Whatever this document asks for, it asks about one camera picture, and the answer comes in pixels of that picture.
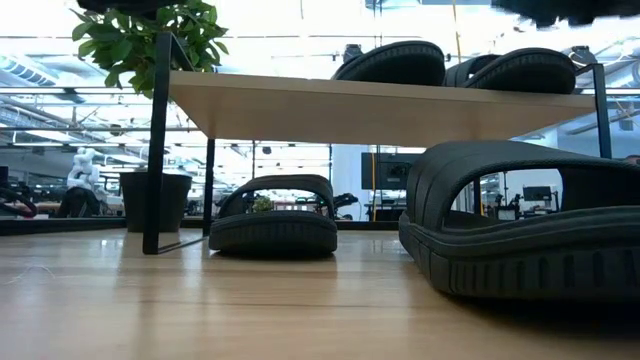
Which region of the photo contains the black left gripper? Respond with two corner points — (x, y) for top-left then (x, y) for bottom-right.
(76, 0), (187, 15)

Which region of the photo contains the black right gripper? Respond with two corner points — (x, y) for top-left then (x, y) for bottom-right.
(491, 0), (640, 28)

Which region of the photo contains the black rubber slide sandal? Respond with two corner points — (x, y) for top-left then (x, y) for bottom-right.
(443, 47), (578, 96)
(398, 140), (640, 303)
(331, 40), (447, 87)
(208, 173), (340, 257)

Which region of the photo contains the dark robot base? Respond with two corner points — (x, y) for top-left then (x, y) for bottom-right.
(56, 186), (103, 219)

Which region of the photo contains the green leafy plant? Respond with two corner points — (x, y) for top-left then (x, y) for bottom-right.
(70, 0), (231, 101)

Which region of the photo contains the white robot figure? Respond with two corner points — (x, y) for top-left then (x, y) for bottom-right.
(66, 146), (103, 191)

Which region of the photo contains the small black monitor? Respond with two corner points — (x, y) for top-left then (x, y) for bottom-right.
(521, 185), (554, 203)

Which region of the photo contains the black plant pot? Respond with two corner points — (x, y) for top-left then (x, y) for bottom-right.
(119, 171), (194, 234)

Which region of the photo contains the large black screen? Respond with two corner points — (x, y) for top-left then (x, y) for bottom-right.
(360, 151), (426, 192)

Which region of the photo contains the black ceiling cable reel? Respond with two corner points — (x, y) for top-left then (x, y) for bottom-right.
(342, 43), (365, 64)
(569, 45), (600, 66)

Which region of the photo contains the wooden shelf with black frame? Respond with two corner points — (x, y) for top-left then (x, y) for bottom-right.
(141, 31), (614, 256)

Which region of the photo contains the black aluminium rig frame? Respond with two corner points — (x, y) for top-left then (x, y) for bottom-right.
(0, 216), (401, 237)

